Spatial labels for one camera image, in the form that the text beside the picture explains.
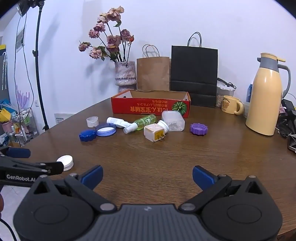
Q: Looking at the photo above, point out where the yellow thermos jug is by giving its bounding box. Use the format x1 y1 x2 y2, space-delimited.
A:
245 53 291 136

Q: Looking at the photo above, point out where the green spray bottle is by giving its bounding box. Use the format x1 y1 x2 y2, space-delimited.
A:
134 114 158 131

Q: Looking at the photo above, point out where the small white cap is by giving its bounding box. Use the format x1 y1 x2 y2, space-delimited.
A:
86 116 100 128

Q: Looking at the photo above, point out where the yellow bear mug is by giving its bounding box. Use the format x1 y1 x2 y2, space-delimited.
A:
221 95 245 115

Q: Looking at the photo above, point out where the blue rimmed clear lid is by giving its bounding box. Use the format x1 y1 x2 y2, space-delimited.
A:
95 123 117 137

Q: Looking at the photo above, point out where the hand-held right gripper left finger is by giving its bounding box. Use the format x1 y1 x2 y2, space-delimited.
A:
29 165 117 214

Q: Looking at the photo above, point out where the dark blue cap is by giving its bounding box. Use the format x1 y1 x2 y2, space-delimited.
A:
79 129 97 142

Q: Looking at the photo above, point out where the black cable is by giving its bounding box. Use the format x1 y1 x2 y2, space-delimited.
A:
0 218 17 241

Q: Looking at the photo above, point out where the purple cap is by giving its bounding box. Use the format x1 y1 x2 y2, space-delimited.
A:
190 123 208 136

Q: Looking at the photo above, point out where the dried rose bouquet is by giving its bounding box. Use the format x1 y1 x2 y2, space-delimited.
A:
78 6 135 63

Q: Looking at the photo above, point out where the white charger plug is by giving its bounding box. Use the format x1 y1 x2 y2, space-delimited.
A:
143 123 165 142

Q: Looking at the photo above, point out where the pink white vase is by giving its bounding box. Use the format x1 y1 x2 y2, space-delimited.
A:
115 61 137 93

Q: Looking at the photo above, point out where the clear oat container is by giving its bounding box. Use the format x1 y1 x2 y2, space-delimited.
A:
216 77 237 107

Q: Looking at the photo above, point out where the white spray bottle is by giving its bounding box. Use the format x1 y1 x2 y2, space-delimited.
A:
106 116 138 135

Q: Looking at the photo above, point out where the purple flower decoration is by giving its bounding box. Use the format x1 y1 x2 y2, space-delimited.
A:
16 85 31 109

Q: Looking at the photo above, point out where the brown paper bag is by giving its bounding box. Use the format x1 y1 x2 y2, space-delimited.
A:
136 44 171 91

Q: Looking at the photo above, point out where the black device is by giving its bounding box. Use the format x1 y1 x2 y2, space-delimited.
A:
276 98 296 154

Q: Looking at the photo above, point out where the white ribbed cap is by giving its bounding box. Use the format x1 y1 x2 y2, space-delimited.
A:
56 155 75 172

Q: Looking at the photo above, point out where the wall poster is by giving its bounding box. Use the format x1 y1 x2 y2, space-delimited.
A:
16 27 25 53

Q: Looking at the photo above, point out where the red cardboard box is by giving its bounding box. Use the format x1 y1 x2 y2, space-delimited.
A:
110 89 191 118

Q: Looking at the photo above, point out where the translucent plastic box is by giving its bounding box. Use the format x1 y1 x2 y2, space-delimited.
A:
157 110 186 134

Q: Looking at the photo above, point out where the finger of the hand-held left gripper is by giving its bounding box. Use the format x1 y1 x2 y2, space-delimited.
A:
0 146 31 159
0 158 65 176

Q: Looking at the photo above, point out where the black paper bag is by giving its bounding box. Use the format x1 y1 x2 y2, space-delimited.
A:
170 32 218 107

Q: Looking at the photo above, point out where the black light stand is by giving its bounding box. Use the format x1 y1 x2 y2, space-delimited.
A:
17 0 50 131

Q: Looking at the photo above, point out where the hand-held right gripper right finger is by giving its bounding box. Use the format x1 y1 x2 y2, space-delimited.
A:
179 165 266 212

